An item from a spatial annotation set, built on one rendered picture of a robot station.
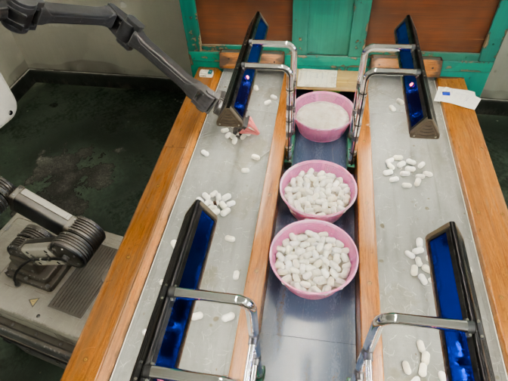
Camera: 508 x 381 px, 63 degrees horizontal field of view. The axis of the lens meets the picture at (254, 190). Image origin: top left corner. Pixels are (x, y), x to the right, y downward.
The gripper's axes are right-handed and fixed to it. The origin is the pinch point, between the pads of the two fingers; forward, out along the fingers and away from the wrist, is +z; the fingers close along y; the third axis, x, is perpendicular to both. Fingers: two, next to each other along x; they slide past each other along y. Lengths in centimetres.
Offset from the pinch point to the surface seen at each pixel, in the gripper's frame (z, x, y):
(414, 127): 18, -56, -31
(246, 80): -20.9, -24.7, -12.0
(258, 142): 1.7, 0.9, -3.6
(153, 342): -27, -26, -100
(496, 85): 143, -45, 122
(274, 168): 6.4, -6.4, -20.4
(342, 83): 25.3, -22.4, 34.3
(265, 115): 2.6, 0.5, 14.0
